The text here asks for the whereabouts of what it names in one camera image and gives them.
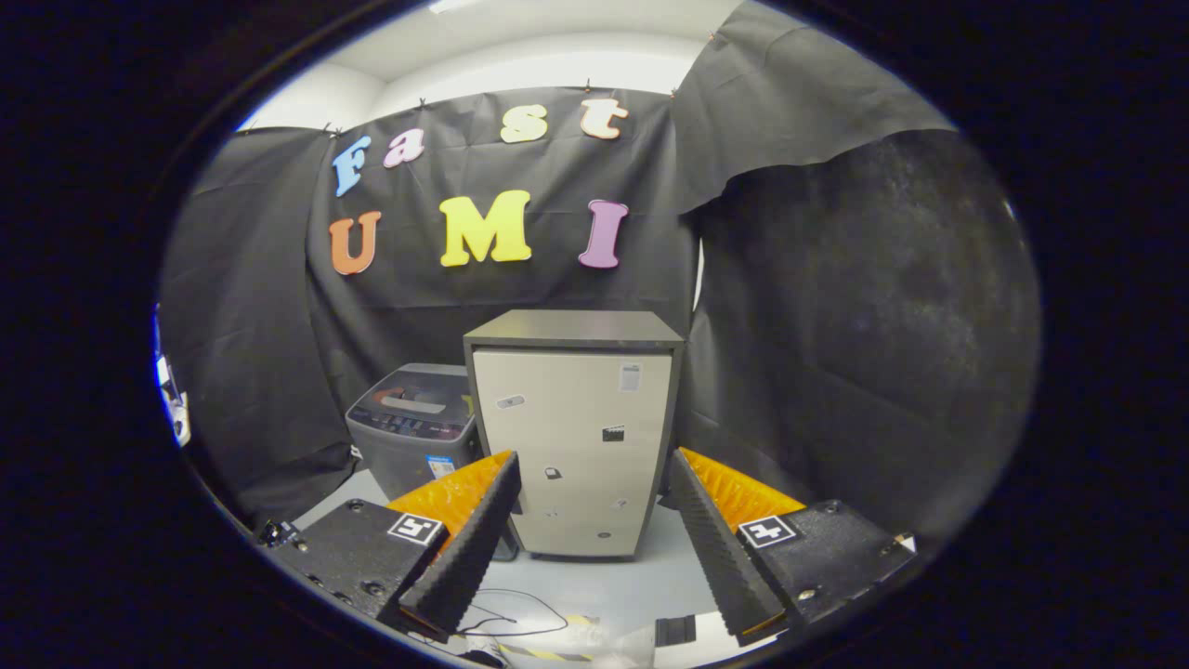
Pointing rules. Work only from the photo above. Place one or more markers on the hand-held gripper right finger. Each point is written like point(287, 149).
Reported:
point(715, 548)

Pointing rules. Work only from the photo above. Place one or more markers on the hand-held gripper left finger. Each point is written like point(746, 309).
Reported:
point(474, 548)

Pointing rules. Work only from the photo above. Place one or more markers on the dark grey washing machine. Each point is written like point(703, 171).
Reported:
point(399, 460)

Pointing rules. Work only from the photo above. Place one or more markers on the dark grey washing machine lid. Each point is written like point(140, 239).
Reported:
point(432, 386)

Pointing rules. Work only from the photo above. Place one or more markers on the small black box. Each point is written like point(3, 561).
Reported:
point(675, 631)

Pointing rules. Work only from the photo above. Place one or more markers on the yellow and black floor tape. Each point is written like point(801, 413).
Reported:
point(548, 653)

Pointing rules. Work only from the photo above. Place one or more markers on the black backdrop cloth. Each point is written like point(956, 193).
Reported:
point(557, 279)

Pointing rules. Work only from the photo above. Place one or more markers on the white and blue equipment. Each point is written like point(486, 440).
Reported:
point(175, 400)

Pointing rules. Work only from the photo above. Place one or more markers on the beige cabinet with dark frame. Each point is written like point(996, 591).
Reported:
point(576, 437)

